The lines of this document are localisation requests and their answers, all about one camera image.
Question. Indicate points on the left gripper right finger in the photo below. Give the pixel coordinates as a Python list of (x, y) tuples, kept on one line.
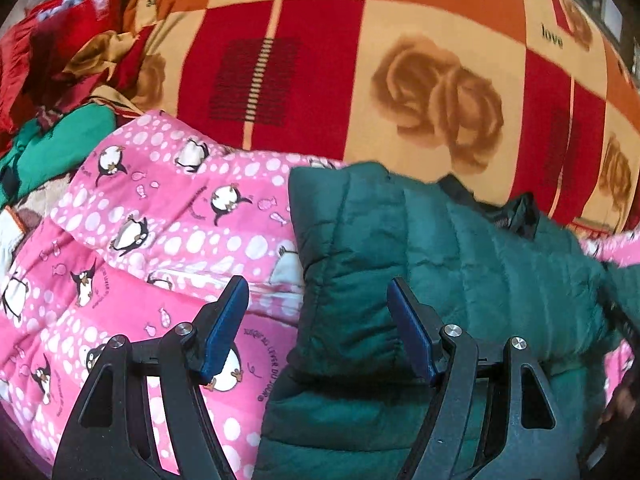
[(492, 414)]

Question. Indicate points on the dark green puffer jacket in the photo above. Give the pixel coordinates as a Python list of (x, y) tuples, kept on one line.
[(348, 404)]

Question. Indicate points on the pink penguin print quilt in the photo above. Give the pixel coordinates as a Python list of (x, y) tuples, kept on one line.
[(156, 221)]

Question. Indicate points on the green cloth garment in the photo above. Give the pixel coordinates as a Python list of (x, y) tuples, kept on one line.
[(38, 156)]

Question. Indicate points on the red orange rose blanket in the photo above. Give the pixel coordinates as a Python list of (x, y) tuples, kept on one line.
[(511, 96)]

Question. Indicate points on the red satin pillow pile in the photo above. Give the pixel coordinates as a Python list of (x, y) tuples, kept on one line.
[(36, 50)]

